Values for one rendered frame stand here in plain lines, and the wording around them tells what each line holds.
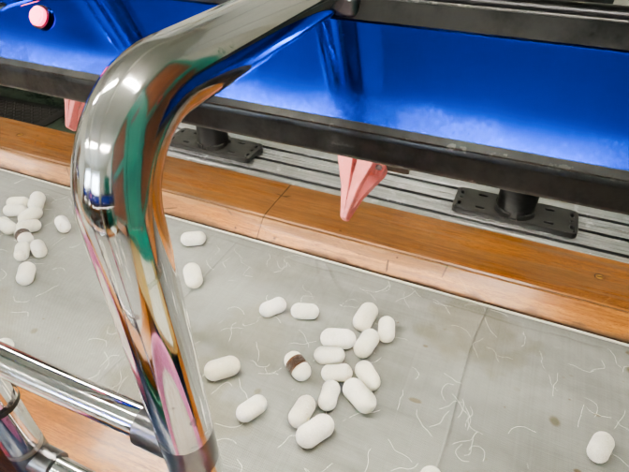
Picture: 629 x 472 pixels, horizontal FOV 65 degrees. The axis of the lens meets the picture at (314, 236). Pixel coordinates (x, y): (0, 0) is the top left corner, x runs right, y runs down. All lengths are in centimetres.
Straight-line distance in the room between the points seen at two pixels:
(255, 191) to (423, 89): 52
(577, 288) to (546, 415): 17
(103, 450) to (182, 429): 28
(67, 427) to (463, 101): 42
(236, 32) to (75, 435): 40
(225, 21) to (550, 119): 14
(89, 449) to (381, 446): 25
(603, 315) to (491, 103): 44
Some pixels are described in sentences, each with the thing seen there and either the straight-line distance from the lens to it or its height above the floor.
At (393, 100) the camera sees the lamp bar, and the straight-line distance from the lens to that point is 24.
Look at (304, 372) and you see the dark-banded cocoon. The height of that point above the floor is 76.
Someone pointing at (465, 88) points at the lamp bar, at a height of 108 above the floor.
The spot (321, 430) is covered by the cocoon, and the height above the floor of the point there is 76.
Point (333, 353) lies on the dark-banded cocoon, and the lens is 52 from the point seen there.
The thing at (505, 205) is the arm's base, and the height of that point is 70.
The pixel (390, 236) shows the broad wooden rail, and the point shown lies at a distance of 65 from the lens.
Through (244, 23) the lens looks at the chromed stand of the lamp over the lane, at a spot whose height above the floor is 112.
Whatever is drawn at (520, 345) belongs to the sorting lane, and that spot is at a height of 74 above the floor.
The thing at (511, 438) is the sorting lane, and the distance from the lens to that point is 52.
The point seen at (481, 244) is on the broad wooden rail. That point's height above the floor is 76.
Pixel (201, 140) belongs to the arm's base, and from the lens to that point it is 104.
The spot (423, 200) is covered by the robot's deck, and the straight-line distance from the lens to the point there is 90.
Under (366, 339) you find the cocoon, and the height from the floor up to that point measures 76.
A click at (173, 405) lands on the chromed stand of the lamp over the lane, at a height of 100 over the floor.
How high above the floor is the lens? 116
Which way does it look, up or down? 38 degrees down
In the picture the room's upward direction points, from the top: straight up
